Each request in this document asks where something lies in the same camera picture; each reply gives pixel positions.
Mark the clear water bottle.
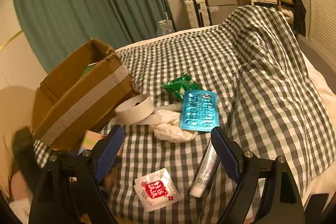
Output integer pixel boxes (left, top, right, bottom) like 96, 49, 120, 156
156, 20, 175, 37

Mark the white tape roll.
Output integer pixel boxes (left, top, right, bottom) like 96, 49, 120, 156
114, 94, 162, 125

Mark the white lace cloth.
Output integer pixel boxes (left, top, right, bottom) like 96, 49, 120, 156
150, 110, 199, 143

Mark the white handheld roller device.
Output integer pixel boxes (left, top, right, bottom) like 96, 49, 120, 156
154, 102, 182, 112

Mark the green curtain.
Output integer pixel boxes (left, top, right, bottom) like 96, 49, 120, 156
13, 0, 172, 72

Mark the grey mini fridge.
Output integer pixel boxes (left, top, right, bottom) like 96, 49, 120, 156
206, 0, 238, 25

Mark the black clothing on chair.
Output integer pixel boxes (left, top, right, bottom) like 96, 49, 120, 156
291, 0, 306, 36

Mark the green snack packet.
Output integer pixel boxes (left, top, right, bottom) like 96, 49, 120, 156
162, 74, 202, 101

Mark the silver white tube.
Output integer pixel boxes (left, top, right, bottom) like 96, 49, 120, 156
190, 140, 219, 198

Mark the green white carton box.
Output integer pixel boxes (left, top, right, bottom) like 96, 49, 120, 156
80, 62, 98, 78

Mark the brown cardboard box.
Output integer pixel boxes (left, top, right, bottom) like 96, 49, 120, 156
31, 39, 137, 151

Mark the white suitcase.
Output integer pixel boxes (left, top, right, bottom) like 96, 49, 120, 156
183, 0, 211, 28

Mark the white red sachet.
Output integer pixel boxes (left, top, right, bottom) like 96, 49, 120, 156
133, 168, 182, 213

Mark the blue blister pill pack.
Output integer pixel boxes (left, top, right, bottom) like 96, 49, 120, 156
180, 90, 219, 132

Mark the checkered bed cover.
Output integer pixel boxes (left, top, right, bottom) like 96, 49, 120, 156
32, 4, 336, 224

